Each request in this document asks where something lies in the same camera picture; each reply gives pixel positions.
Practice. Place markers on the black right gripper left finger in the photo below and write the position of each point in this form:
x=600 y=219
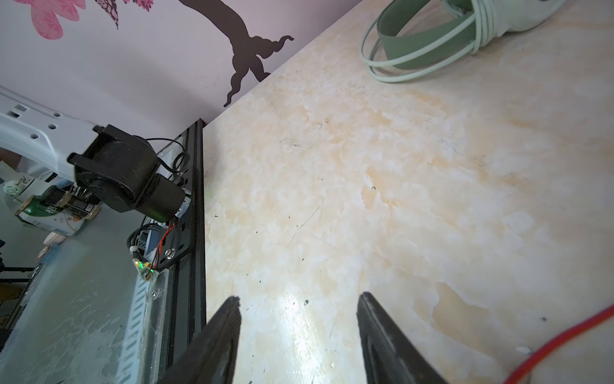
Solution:
x=211 y=357

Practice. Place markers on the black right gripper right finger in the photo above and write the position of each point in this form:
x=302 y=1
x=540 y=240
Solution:
x=389 y=356

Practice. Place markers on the mint green over-ear headphones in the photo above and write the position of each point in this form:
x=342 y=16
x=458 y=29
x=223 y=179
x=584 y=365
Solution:
x=392 y=58

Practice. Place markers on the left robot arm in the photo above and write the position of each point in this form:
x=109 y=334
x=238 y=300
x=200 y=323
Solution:
x=120 y=169

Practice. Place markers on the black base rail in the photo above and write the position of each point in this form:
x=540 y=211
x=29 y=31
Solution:
x=185 y=306

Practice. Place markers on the white slotted cable duct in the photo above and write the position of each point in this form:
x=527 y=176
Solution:
x=135 y=357

